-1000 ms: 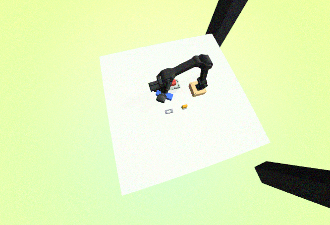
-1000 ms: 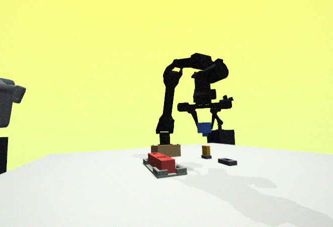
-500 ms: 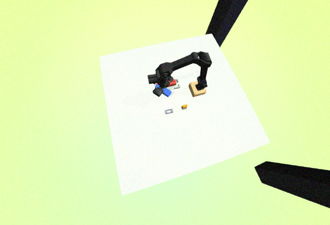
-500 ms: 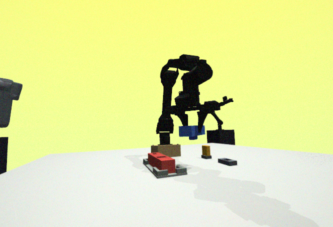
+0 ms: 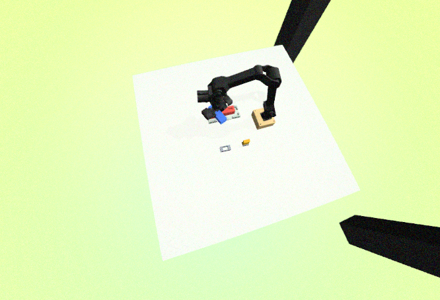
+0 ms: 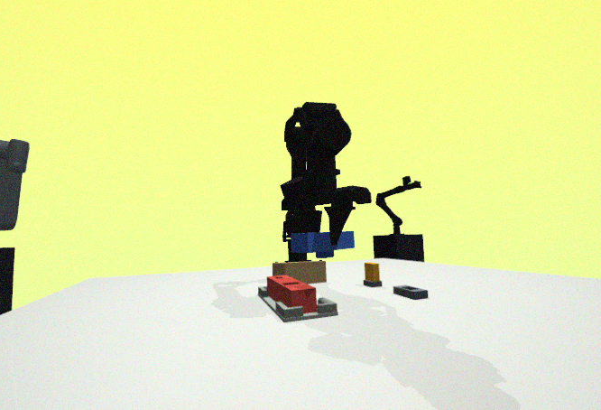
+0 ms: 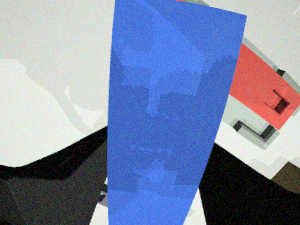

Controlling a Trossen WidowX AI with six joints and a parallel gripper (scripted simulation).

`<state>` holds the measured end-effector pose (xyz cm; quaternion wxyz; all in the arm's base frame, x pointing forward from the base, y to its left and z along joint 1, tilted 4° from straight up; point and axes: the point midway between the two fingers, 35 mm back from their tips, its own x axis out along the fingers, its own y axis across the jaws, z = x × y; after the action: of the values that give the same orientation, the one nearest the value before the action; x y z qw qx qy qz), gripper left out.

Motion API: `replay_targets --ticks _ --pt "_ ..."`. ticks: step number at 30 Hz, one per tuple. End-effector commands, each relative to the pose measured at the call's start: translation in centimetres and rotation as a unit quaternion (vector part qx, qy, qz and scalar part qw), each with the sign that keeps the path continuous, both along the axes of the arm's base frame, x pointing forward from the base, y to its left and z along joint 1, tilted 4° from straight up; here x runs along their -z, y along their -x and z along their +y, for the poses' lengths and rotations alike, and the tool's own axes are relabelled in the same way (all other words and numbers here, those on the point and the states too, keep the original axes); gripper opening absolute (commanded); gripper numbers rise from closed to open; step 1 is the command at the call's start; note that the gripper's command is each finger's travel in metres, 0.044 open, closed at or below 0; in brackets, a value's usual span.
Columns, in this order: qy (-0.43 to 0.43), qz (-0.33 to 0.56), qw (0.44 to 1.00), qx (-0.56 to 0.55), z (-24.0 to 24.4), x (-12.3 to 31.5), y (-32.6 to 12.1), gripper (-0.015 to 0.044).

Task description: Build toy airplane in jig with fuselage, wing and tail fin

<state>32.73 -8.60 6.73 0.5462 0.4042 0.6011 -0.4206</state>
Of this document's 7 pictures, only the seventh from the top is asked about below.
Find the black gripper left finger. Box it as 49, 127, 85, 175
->
0, 127, 108, 225

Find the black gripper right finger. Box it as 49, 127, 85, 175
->
198, 143, 300, 225

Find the red toy airplane fuselage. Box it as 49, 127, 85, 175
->
230, 43, 300, 131

